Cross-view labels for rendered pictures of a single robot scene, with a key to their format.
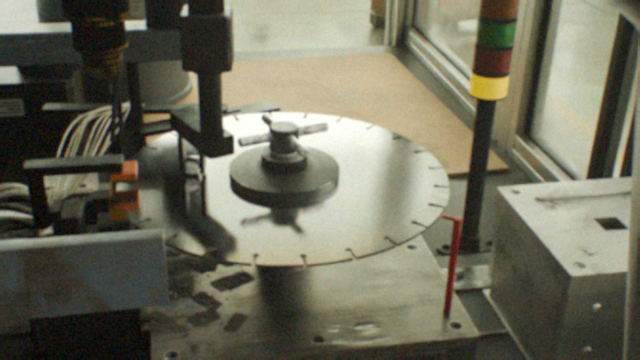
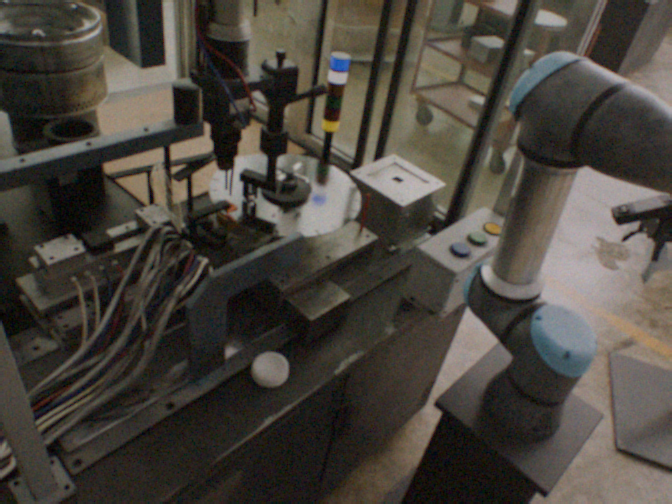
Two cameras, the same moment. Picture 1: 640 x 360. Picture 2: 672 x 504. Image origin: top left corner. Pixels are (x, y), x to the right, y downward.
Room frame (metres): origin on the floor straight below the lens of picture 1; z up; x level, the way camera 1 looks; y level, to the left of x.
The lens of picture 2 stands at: (-0.13, 0.58, 1.60)
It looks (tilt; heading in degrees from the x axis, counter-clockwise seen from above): 39 degrees down; 319
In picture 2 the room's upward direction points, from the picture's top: 11 degrees clockwise
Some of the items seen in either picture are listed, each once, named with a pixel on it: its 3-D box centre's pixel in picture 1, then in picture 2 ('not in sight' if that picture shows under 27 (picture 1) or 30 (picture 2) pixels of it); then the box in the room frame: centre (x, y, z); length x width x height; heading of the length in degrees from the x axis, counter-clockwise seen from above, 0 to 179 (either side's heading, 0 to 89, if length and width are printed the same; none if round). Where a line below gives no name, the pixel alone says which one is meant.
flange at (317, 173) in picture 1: (284, 164); (287, 185); (0.71, 0.03, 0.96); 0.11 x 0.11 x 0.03
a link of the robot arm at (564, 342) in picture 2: not in sight; (551, 349); (0.13, -0.19, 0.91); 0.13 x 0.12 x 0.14; 173
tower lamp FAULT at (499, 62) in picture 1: (492, 56); (332, 111); (0.90, -0.21, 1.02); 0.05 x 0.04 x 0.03; 11
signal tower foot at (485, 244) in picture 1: (469, 240); not in sight; (0.90, -0.21, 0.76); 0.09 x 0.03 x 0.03; 101
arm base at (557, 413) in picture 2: not in sight; (530, 392); (0.13, -0.19, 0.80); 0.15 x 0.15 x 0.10
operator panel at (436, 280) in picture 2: not in sight; (462, 261); (0.46, -0.32, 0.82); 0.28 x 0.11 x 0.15; 101
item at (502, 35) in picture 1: (495, 30); (334, 99); (0.90, -0.21, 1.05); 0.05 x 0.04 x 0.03; 11
